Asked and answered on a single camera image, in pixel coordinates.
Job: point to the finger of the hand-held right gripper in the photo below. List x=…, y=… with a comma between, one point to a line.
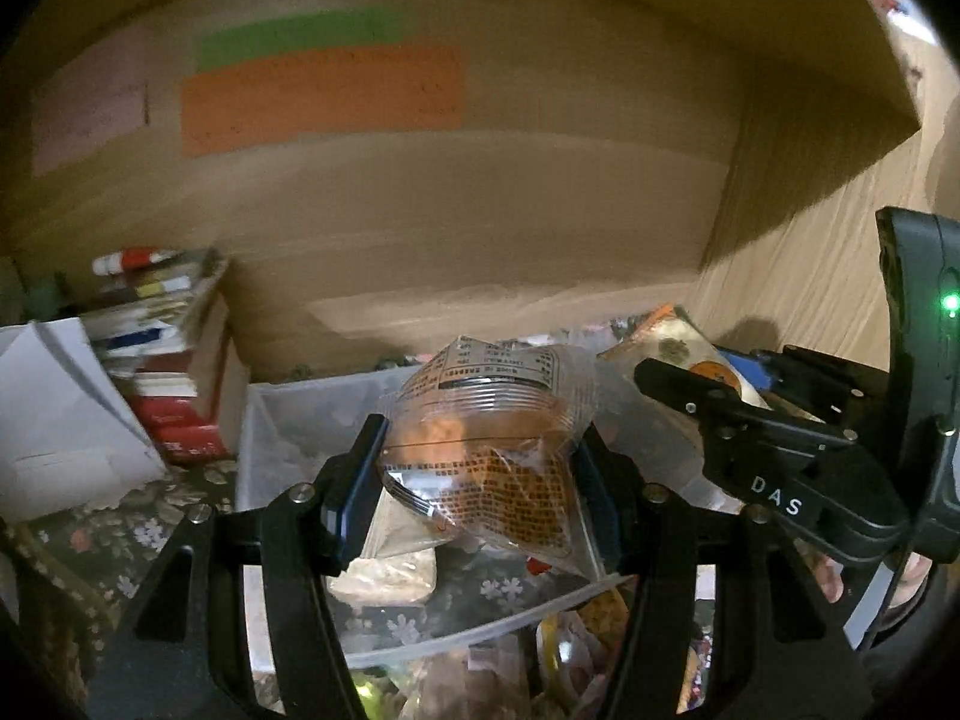
x=832, y=382
x=757, y=457

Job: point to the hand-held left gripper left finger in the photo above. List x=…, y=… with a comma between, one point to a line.
x=351, y=487

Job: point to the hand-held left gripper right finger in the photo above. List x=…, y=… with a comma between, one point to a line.
x=600, y=495

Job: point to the clear plastic bin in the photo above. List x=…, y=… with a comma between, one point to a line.
x=277, y=435

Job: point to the clear printed snack packet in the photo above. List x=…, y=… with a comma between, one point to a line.
x=487, y=450

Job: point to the yellow snack packet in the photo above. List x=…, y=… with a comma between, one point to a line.
x=675, y=349

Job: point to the person's right hand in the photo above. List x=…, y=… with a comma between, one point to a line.
x=904, y=577

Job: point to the beige snack packet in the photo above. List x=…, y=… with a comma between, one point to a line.
x=390, y=570

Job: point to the stack of books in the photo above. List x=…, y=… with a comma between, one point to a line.
x=180, y=360

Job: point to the pile of mixed snack packets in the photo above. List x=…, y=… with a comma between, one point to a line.
x=480, y=682

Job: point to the dark floral cloth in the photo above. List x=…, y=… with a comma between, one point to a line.
x=112, y=540

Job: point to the large cardboard box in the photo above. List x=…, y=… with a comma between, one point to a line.
x=465, y=225

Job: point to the white paper envelope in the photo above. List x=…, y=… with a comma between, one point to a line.
x=60, y=420

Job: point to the orange paper label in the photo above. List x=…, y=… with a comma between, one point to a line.
x=322, y=101

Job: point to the green paper label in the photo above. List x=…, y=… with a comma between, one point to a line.
x=300, y=37

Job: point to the pink paper label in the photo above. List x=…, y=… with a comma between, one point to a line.
x=86, y=105

